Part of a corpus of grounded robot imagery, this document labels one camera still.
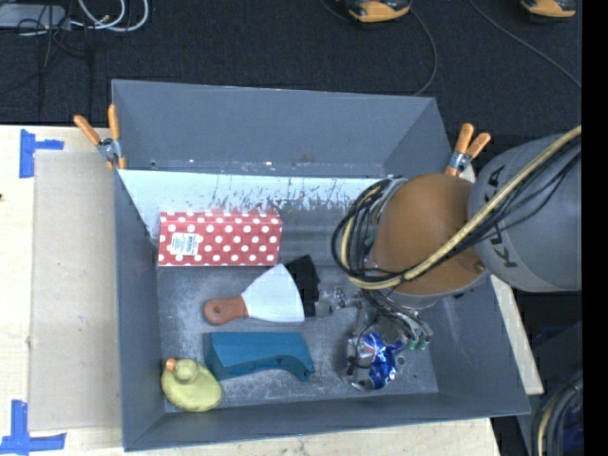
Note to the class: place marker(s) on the crushed blue drink can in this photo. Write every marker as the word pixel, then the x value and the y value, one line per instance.
pixel 380 364

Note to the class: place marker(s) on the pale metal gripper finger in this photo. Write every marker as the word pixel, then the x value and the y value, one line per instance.
pixel 325 309
pixel 340 296

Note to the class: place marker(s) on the grey metal bin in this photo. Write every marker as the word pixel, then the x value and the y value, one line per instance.
pixel 266 126

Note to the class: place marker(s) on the teal blue shaped block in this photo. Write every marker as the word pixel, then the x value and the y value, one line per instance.
pixel 256 352

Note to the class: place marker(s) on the yellow rubber duck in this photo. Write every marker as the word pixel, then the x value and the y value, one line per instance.
pixel 192 387

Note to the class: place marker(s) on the red white-dotted box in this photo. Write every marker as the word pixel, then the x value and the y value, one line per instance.
pixel 228 238

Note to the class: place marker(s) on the black block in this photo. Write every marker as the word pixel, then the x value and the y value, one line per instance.
pixel 306 273

